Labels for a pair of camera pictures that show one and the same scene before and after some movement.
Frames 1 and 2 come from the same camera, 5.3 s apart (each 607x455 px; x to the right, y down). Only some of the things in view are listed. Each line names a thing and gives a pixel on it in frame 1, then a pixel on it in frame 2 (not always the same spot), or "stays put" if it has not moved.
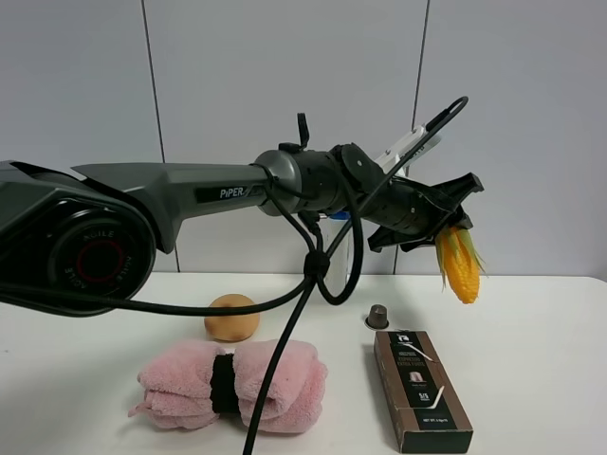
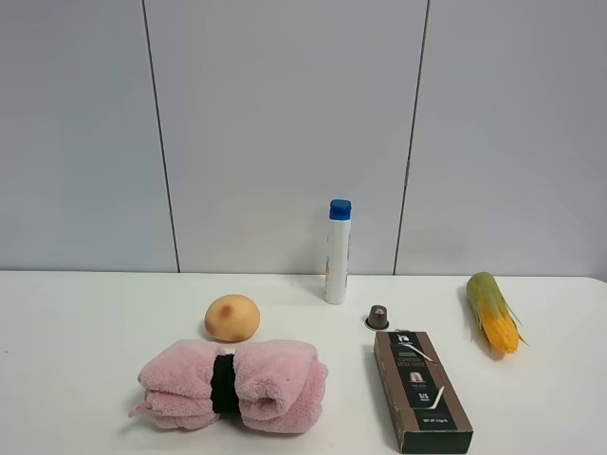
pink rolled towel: (176, 379) stays put
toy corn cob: (460, 263) → (495, 318)
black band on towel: (223, 396) stays put
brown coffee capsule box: (429, 413) stays put
